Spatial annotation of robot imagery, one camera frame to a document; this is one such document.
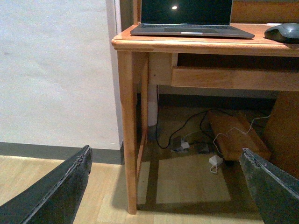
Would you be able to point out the white plug on floor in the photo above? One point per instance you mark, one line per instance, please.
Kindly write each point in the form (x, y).
(184, 144)

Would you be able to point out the wooden rolling stand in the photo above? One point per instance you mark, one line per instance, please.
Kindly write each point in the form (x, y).
(233, 134)

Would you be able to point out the pull-out wooden keyboard tray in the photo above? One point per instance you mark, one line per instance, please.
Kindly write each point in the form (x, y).
(265, 73)

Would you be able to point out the grey laptop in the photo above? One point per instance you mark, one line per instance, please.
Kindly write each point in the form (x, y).
(210, 18)

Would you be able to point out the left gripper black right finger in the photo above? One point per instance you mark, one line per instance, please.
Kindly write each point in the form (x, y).
(274, 191)

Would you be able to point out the white power adapter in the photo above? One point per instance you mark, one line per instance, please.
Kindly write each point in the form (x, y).
(215, 160)

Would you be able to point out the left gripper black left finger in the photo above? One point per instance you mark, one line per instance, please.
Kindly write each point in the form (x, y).
(55, 198)

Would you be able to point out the wooden desk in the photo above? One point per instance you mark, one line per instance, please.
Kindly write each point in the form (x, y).
(149, 60)

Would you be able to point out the grey computer mouse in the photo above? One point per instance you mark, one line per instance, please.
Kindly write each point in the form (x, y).
(284, 33)

